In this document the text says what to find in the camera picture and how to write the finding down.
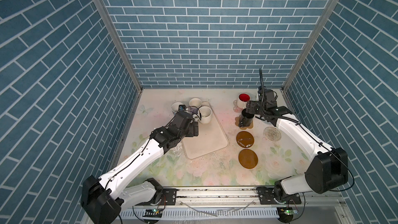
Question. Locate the black mug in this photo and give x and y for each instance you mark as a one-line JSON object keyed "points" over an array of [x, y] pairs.
{"points": [[245, 119]]}

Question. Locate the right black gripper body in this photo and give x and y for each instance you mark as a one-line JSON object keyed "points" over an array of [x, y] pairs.
{"points": [[254, 109]]}

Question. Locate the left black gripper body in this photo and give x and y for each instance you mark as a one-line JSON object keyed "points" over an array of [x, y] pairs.
{"points": [[189, 131]]}

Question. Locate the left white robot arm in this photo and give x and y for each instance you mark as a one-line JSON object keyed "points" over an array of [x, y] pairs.
{"points": [[105, 197]]}

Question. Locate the white mug red inside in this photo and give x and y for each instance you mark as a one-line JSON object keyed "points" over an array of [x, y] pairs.
{"points": [[242, 100]]}

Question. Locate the multicolour stitched round coaster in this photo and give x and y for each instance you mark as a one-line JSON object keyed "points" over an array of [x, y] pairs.
{"points": [[272, 134]]}

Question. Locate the brown paw coaster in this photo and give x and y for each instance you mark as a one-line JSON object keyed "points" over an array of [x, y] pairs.
{"points": [[243, 128]]}

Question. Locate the beige serving tray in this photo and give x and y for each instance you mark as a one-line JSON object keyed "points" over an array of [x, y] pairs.
{"points": [[211, 138]]}

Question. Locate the white speckled mug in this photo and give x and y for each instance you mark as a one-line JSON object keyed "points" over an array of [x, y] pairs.
{"points": [[195, 102]]}

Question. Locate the blue mug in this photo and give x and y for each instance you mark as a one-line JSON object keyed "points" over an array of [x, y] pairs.
{"points": [[175, 107]]}

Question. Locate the pink flower coaster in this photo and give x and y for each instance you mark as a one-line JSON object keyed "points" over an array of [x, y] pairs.
{"points": [[236, 108]]}

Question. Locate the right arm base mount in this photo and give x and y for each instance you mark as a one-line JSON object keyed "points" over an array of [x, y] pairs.
{"points": [[269, 196]]}

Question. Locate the purple mug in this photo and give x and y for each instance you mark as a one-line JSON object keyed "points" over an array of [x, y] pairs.
{"points": [[193, 110]]}

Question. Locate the brown round coaster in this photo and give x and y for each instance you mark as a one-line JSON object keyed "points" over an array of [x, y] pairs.
{"points": [[248, 158], [245, 139]]}

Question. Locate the plain white mug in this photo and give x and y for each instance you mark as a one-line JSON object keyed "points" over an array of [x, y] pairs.
{"points": [[204, 115]]}

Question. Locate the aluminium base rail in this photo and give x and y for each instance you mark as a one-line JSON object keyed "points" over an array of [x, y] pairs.
{"points": [[223, 196]]}

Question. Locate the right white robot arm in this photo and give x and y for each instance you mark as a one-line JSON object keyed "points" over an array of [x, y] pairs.
{"points": [[328, 166]]}

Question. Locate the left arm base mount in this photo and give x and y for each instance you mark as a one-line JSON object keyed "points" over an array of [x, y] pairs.
{"points": [[166, 197]]}

